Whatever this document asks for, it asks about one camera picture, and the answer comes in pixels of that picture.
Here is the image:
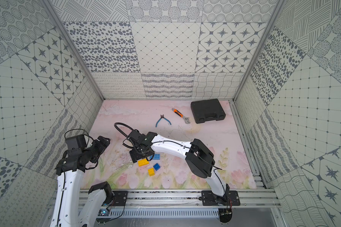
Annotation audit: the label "aluminium rail frame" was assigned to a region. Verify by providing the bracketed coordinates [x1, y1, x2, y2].
[102, 189, 281, 209]

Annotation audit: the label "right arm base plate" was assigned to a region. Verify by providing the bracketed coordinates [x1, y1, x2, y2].
[199, 191, 241, 206]

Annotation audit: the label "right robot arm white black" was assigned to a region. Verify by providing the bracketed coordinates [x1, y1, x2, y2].
[123, 130, 230, 205]

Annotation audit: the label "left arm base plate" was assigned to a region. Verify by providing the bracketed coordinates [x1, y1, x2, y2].
[103, 191, 128, 206]

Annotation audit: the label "teal handled pliers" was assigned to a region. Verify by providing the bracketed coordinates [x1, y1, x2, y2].
[155, 114, 172, 128]

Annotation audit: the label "yellow long lego brick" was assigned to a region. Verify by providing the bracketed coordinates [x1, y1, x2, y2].
[137, 159, 149, 167]

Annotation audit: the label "black plastic tool case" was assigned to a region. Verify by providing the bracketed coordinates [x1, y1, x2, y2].
[190, 99, 226, 124]

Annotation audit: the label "light blue lego brick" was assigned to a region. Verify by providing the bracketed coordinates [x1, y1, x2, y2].
[150, 154, 161, 160]

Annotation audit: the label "floral pink table mat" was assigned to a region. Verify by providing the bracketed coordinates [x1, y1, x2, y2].
[81, 100, 257, 189]

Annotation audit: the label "blue small lego brick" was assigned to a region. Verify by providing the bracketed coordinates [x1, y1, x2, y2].
[153, 163, 161, 171]

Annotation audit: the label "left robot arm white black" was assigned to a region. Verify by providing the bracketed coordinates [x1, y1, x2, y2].
[50, 134, 114, 227]

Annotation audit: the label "yellow small lego brick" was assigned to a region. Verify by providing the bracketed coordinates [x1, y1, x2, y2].
[148, 168, 155, 176]

